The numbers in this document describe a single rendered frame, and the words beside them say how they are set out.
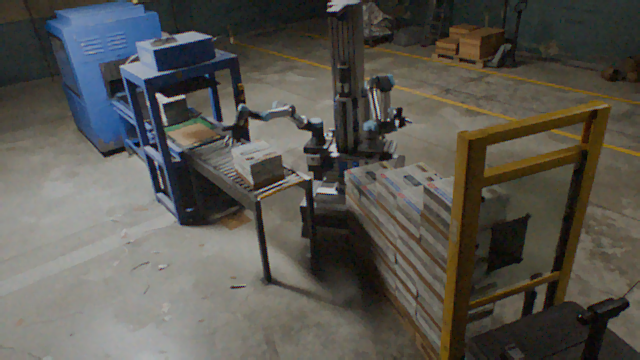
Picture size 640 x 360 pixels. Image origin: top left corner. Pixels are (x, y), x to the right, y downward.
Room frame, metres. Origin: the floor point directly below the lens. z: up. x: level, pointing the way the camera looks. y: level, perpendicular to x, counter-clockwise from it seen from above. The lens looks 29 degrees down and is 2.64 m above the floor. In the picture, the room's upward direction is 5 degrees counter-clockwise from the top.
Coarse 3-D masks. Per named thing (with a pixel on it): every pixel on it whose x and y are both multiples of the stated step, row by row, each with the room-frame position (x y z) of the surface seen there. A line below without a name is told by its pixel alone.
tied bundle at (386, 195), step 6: (378, 180) 2.85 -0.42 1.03; (378, 186) 2.85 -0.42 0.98; (384, 186) 2.77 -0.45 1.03; (390, 186) 2.71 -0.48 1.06; (378, 192) 2.85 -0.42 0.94; (384, 192) 2.77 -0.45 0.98; (390, 192) 2.69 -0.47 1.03; (378, 198) 2.84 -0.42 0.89; (384, 198) 2.77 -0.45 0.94; (390, 198) 2.69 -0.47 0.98; (396, 198) 2.62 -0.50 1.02; (384, 204) 2.76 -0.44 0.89; (390, 204) 2.69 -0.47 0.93; (396, 204) 2.62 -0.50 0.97; (390, 210) 2.68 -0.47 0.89
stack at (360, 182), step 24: (360, 168) 3.44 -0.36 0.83; (384, 168) 3.40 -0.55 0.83; (360, 192) 3.15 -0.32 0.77; (360, 216) 3.14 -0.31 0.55; (384, 216) 2.77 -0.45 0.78; (360, 240) 3.18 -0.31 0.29; (384, 240) 2.76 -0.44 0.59; (408, 240) 2.46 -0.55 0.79; (360, 264) 3.20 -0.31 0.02; (384, 264) 2.76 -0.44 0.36; (384, 288) 2.76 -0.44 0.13; (408, 312) 2.42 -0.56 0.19
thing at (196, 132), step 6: (192, 126) 4.76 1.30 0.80; (198, 126) 4.75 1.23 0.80; (204, 126) 4.72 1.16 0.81; (174, 132) 4.63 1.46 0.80; (180, 132) 4.62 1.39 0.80; (186, 132) 4.61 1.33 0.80; (192, 132) 4.59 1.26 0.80; (198, 132) 4.58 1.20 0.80; (204, 132) 4.56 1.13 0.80; (210, 132) 4.55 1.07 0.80; (174, 138) 4.47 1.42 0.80; (180, 138) 4.46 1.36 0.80; (186, 138) 4.44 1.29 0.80; (192, 138) 4.43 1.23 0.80; (198, 138) 4.42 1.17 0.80; (204, 138) 4.40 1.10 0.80; (186, 144) 4.29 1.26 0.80
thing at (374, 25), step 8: (384, 0) 11.06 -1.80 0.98; (392, 0) 11.20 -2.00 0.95; (368, 8) 10.78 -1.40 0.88; (376, 8) 11.17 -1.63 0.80; (384, 8) 11.05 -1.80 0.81; (368, 16) 10.86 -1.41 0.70; (376, 16) 11.01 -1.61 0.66; (384, 16) 11.11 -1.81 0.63; (368, 24) 10.78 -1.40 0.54; (376, 24) 10.93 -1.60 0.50; (384, 24) 11.19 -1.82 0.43; (368, 32) 10.83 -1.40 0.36; (376, 32) 10.96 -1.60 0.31; (384, 32) 11.11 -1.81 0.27; (392, 32) 11.28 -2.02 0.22
